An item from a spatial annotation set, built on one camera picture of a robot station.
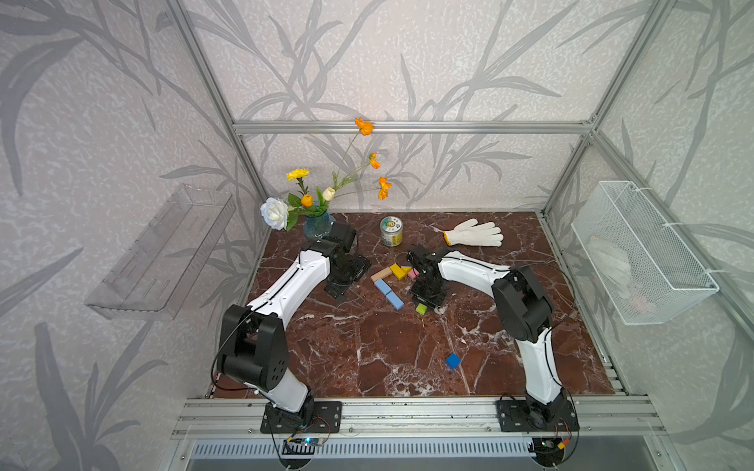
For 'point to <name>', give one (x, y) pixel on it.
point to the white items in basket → (612, 262)
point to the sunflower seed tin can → (392, 231)
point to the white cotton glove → (469, 233)
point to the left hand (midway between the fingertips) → (365, 278)
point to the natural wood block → (381, 275)
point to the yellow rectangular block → (398, 270)
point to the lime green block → (421, 308)
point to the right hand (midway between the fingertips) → (414, 304)
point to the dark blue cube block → (453, 361)
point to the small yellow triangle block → (406, 269)
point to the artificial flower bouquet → (280, 214)
